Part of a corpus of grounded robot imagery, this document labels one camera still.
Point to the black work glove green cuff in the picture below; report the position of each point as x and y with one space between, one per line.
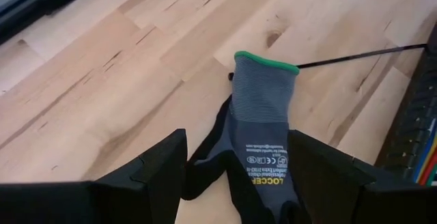
261 114

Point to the black zip tie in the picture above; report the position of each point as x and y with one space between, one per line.
358 56

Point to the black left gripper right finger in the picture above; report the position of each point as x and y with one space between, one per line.
358 203

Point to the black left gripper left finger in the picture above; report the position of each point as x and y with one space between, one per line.
85 203

